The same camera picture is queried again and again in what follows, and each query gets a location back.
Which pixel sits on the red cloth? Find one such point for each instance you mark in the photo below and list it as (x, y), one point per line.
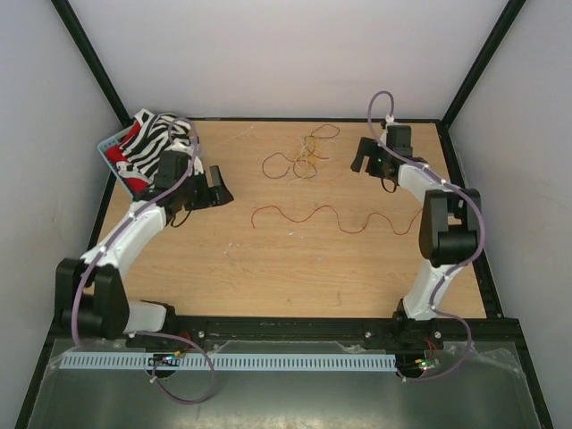
(124, 169)

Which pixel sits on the light blue slotted cable duct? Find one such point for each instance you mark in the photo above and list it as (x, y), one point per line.
(256, 362)

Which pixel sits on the blue plastic basket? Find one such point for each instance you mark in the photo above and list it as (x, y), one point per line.
(105, 144)

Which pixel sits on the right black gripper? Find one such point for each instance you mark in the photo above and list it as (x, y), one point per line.
(369, 147)

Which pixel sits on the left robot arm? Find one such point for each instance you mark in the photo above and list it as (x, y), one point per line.
(89, 294)

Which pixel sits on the green circuit board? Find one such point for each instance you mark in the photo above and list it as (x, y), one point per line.
(427, 363)
(165, 360)

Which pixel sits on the right green circuit board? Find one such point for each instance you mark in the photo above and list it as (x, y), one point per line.
(427, 363)

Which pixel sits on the left green circuit board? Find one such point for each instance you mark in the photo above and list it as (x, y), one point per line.
(165, 360)

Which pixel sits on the zebra striped cloth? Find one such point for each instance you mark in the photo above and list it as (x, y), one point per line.
(156, 135)

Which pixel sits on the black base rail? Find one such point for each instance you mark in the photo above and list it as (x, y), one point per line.
(369, 333)

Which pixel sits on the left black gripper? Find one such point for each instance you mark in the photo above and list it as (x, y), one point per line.
(213, 196)

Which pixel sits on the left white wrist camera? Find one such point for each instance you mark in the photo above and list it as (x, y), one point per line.
(190, 146)

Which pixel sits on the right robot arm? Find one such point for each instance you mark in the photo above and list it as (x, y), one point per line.
(450, 233)

